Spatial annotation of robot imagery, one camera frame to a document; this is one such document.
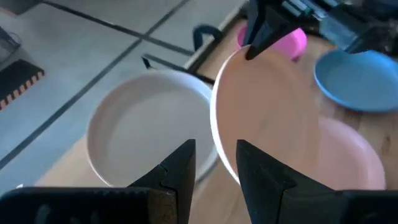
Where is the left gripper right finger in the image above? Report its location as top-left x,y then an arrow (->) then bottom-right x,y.
236,139 -> 398,224

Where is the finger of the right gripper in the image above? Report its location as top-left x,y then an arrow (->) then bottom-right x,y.
244,0 -> 300,61

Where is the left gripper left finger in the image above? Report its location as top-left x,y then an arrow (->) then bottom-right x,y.
0,138 -> 197,224

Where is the magenta plate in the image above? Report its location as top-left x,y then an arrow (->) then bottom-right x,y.
236,25 -> 309,62

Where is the blue plate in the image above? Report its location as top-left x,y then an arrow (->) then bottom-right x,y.
313,49 -> 398,114

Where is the salmon pink plate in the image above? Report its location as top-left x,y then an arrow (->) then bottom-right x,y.
306,115 -> 387,192

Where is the light grey plate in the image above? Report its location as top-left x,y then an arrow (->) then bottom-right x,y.
86,68 -> 219,189

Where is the hazard striped floor mat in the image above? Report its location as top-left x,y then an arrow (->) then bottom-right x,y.
0,58 -> 45,112

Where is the black hook bracket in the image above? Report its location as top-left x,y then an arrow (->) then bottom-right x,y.
192,24 -> 224,52

